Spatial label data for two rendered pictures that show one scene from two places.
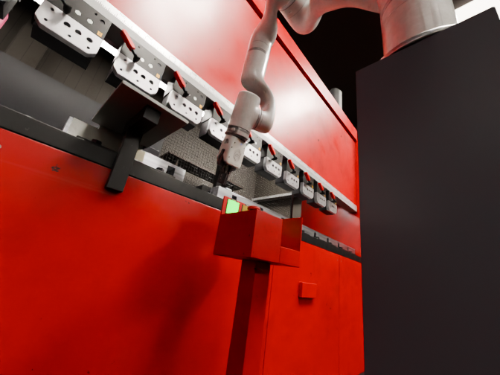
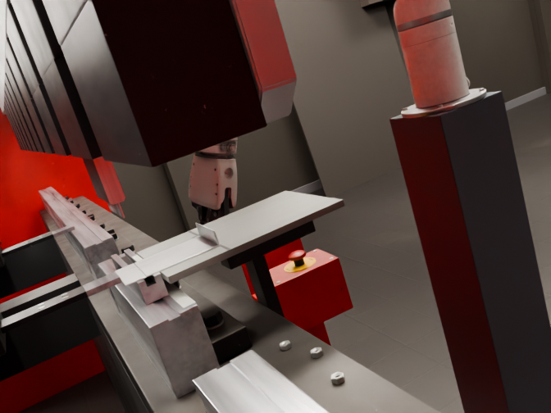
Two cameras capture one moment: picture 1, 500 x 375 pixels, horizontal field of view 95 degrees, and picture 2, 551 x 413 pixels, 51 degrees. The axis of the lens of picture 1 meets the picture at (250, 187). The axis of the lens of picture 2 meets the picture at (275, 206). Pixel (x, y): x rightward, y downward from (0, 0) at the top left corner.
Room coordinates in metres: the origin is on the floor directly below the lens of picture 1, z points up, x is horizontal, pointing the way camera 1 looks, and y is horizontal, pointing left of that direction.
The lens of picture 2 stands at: (0.22, 1.07, 1.20)
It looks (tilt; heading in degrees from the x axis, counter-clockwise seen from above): 14 degrees down; 292
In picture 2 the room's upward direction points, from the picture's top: 18 degrees counter-clockwise
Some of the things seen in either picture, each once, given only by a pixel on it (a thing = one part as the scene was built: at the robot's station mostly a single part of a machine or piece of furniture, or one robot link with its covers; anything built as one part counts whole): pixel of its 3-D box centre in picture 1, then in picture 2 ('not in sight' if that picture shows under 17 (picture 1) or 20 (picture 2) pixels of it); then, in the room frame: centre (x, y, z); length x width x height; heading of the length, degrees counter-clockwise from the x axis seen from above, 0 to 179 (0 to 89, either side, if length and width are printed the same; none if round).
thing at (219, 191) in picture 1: (306, 235); (66, 217); (1.58, -0.44, 0.92); 1.68 x 0.06 x 0.10; 135
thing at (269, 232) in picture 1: (260, 230); (291, 274); (0.69, -0.05, 0.75); 0.20 x 0.16 x 0.18; 131
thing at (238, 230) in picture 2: (138, 120); (236, 229); (0.58, 0.36, 1.00); 0.26 x 0.18 x 0.01; 45
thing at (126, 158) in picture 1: (130, 151); (282, 288); (0.55, 0.33, 0.88); 0.14 x 0.04 x 0.22; 45
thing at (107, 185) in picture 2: not in sight; (103, 179); (0.69, 0.46, 1.13); 0.10 x 0.02 x 0.10; 135
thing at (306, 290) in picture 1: (307, 290); not in sight; (1.30, -0.38, 0.59); 0.15 x 0.02 x 0.07; 135
